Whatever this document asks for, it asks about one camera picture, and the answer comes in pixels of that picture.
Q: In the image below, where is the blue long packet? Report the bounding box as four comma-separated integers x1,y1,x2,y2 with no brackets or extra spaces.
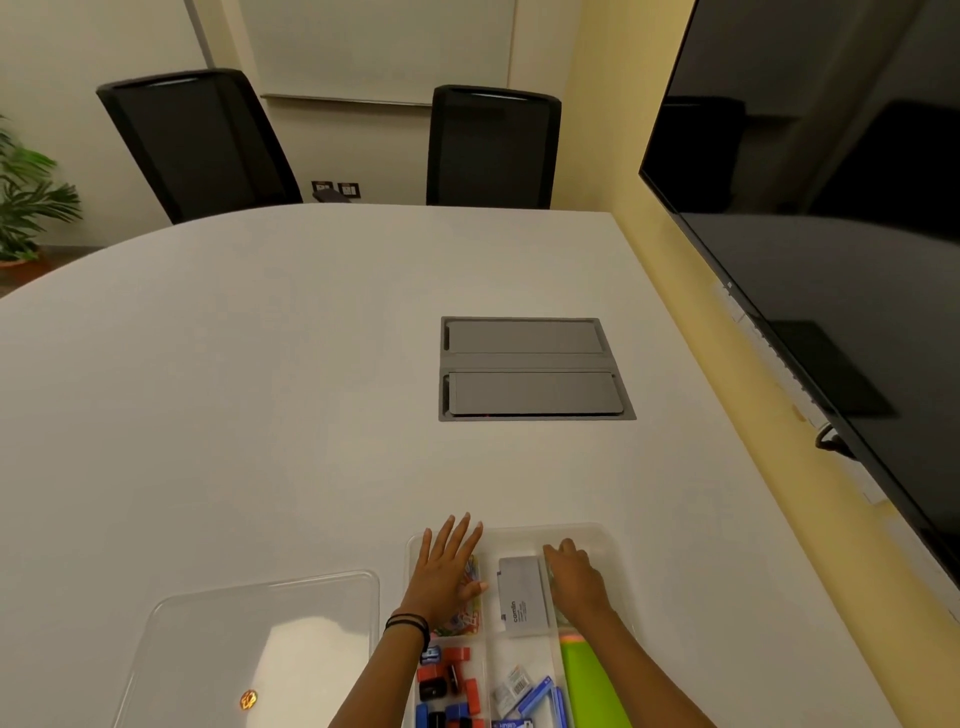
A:
491,675,571,728

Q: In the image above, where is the grey table cable box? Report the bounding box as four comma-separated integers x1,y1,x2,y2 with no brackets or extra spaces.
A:
438,315,638,423

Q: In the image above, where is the black wrist band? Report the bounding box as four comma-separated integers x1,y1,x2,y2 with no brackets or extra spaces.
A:
384,613,432,653

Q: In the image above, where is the white wall board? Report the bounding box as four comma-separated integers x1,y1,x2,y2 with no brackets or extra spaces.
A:
238,0,519,107

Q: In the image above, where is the large black wall screen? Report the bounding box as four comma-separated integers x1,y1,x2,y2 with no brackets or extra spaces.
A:
638,0,960,591

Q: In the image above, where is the clear plastic lid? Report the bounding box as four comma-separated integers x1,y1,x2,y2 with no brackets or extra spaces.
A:
112,570,381,728

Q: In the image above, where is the black screen cable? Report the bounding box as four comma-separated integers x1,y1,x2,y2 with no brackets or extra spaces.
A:
814,423,858,460

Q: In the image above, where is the grey flat case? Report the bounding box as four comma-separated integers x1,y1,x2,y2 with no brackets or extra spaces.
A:
497,555,557,640

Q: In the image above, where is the green paper pad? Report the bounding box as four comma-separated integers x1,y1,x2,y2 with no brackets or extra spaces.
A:
559,631,636,728

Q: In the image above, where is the green potted plant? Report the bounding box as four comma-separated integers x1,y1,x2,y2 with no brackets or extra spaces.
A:
0,114,84,291

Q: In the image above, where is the white eraser packet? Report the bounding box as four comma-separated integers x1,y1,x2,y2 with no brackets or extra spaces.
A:
491,666,535,719

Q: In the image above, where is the pile of red blue sharpeners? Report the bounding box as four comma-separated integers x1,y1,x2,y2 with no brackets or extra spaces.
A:
415,645,486,728

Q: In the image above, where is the person's left hand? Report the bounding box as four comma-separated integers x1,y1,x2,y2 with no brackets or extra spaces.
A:
399,513,491,633

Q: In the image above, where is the person's right forearm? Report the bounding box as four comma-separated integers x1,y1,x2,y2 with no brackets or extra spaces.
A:
579,609,718,728

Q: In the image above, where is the person's left forearm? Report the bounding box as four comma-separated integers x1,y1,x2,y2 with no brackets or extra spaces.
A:
327,621,429,728

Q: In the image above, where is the clear plastic organizer box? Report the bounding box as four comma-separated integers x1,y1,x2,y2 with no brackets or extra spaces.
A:
405,522,648,728

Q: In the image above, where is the person's right hand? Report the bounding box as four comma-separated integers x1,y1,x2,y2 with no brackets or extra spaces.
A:
543,538,615,630

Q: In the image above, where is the colourful printed packet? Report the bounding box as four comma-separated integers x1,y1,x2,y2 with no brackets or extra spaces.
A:
430,555,486,639

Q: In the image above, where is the black mesh office chair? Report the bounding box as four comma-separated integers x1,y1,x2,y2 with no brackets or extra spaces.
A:
96,68,351,226
426,84,563,211

